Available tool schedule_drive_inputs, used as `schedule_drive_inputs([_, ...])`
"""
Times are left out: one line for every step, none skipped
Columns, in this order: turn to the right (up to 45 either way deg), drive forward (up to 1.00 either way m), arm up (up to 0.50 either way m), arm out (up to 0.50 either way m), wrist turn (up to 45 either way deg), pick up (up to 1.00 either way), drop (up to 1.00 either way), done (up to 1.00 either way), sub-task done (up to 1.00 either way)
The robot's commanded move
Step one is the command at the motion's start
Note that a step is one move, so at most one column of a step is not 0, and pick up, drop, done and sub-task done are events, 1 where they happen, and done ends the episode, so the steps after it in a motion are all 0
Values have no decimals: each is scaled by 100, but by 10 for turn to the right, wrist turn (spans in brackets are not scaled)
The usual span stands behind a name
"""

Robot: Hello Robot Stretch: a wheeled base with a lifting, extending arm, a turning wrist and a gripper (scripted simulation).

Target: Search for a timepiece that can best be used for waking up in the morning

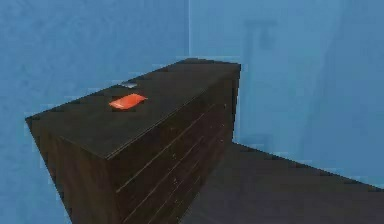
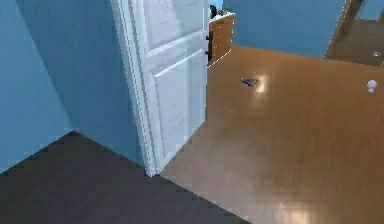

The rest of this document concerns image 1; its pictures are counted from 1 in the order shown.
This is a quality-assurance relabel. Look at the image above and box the flat orange rectangular object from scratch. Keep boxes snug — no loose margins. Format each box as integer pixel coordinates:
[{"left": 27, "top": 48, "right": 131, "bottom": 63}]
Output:
[{"left": 108, "top": 93, "right": 148, "bottom": 111}]

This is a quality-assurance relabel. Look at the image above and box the dark brown chest of drawers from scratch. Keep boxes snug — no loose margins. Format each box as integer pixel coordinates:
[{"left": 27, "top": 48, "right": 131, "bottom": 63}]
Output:
[{"left": 24, "top": 57, "right": 242, "bottom": 224}]

